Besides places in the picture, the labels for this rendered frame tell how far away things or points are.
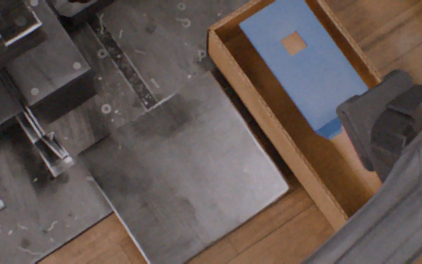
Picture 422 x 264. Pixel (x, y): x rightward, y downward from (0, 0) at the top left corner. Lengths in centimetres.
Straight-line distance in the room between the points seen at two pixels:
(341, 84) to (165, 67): 21
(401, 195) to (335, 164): 38
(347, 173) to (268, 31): 18
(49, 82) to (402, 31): 40
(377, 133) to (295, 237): 21
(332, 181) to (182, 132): 17
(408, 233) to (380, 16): 48
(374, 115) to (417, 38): 26
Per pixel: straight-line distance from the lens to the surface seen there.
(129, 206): 94
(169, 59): 100
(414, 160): 61
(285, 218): 96
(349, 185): 97
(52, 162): 89
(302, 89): 90
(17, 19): 77
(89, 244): 95
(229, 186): 94
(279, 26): 92
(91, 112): 98
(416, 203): 60
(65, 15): 94
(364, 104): 78
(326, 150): 97
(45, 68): 92
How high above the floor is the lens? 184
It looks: 75 degrees down
